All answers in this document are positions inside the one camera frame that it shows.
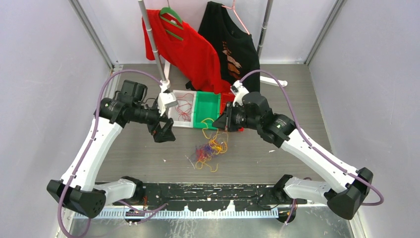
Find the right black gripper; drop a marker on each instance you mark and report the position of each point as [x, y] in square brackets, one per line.
[226, 122]

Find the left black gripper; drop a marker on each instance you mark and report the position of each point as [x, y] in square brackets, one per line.
[164, 134]

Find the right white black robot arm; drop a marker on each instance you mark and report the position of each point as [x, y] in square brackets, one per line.
[343, 189]

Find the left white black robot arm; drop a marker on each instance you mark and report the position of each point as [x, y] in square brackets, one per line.
[77, 189]

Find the red plastic bin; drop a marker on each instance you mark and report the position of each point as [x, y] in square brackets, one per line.
[224, 99]

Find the white plastic bin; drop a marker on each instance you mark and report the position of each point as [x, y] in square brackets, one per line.
[183, 113]

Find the green plastic bin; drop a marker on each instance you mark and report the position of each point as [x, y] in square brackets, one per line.
[206, 110]

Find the black printed t-shirt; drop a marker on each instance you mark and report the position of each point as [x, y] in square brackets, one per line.
[235, 49]

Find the red t-shirt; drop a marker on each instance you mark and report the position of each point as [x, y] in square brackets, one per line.
[187, 50]

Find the pink clothes hanger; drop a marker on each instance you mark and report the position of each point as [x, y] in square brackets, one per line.
[233, 8]

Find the green clothes hanger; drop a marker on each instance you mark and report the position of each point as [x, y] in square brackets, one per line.
[176, 21]

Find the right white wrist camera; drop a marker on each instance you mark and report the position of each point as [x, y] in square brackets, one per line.
[239, 92]

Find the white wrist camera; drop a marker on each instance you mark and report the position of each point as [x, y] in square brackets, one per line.
[166, 101]
[239, 92]

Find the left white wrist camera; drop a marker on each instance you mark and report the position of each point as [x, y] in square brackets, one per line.
[166, 101]

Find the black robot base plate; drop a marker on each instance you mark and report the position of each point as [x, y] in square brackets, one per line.
[208, 197]

